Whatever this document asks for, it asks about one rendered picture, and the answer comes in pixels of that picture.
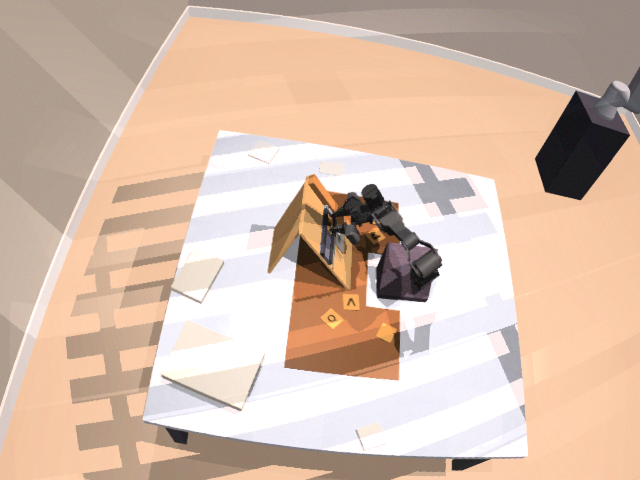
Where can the yellow letter tile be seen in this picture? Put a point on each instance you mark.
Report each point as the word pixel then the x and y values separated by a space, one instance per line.
pixel 351 302

